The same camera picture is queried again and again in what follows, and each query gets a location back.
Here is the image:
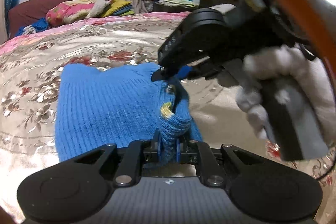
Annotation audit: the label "blue knit sweater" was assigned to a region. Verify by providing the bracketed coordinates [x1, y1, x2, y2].
[55, 63, 202, 164]

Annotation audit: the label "blue clothes on sofa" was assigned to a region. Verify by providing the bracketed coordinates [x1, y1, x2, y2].
[15, 18, 49, 37]

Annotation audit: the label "white gloved right hand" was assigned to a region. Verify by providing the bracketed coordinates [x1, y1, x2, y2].
[236, 46, 335, 147]

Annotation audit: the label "yellow folded cloth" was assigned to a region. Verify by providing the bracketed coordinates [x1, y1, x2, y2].
[100, 0, 135, 18]

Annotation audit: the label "pink floral quilt bundle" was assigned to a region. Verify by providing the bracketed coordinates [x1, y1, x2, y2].
[46, 0, 111, 27]

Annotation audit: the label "floral satin bedspread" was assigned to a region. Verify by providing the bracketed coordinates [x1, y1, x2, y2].
[0, 11, 336, 224]

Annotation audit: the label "maroon sofa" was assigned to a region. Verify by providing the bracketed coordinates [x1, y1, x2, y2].
[9, 0, 72, 38]

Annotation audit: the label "blue plastic bag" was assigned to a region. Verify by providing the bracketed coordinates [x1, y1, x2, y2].
[5, 0, 19, 36]

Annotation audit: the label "orange strap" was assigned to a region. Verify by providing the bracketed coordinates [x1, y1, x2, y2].
[228, 0, 336, 98]

